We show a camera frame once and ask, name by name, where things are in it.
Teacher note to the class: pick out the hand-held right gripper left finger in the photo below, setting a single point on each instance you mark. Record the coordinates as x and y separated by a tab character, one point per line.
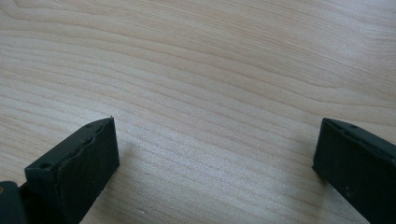
81	174

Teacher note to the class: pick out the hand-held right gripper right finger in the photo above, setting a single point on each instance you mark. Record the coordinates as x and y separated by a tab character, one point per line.
358	168

